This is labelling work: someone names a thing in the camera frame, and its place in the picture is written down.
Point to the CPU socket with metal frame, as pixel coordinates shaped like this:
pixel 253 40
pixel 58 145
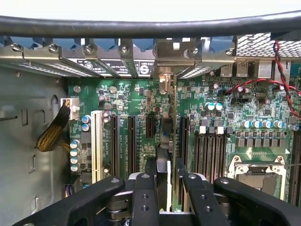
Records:
pixel 256 174

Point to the short black expansion slot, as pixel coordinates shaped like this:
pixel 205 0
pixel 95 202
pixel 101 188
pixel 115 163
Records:
pixel 150 127

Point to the white power connector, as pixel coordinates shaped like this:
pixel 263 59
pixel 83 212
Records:
pixel 74 108

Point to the perforated metal slot cover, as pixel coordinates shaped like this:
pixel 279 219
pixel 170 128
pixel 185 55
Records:
pixel 192 71

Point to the metal port housing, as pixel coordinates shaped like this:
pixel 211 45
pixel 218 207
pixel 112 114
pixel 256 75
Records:
pixel 265 69

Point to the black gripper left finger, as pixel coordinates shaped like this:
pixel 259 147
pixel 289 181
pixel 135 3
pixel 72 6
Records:
pixel 143 202

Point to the green motherboard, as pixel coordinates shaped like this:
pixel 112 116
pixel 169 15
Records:
pixel 141 99

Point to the metal USB port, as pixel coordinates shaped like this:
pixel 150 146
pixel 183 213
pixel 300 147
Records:
pixel 227 69
pixel 242 68

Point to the white expansion slot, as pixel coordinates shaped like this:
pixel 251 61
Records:
pixel 96 146

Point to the black label sticker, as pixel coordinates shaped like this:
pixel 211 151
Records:
pixel 143 68

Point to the black RAM slot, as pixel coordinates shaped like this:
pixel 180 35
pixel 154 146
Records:
pixel 200 155
pixel 295 169
pixel 208 157
pixel 223 157
pixel 216 157

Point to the grey metal PC case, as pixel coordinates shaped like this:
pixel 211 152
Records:
pixel 21 131

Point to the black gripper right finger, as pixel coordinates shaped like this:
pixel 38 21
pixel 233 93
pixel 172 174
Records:
pixel 204 204

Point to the long black expansion slot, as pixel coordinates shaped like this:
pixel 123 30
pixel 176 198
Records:
pixel 185 139
pixel 115 146
pixel 132 143

